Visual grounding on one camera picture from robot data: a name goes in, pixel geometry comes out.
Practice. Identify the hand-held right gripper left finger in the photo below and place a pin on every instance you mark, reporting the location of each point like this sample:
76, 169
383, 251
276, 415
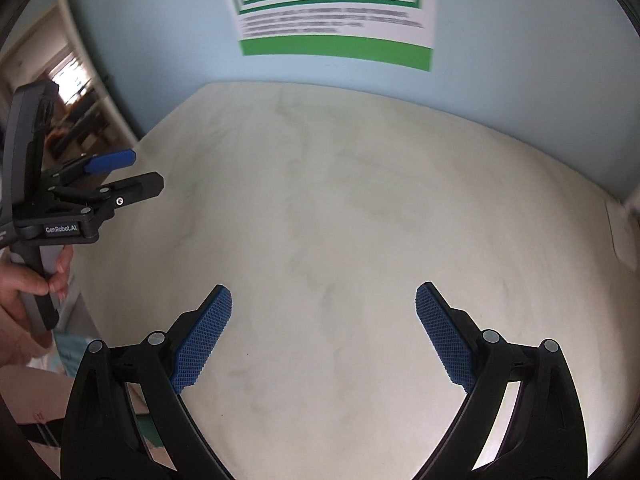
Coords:
200, 345

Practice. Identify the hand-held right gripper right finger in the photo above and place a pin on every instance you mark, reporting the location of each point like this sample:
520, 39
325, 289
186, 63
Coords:
445, 340

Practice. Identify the teal blanket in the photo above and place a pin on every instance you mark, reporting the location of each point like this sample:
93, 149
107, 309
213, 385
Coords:
75, 352

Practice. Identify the person's left hand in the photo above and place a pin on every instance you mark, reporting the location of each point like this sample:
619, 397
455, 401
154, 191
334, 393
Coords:
30, 282

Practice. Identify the green striped wall poster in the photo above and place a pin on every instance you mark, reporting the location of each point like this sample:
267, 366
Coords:
325, 20

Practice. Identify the green trousers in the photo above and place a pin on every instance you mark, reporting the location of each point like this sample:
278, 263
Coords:
149, 430

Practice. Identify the open doorway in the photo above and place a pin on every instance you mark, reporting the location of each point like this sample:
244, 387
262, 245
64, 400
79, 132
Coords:
75, 95

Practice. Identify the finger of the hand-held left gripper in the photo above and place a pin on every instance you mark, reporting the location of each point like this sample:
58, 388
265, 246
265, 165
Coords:
112, 161
135, 190

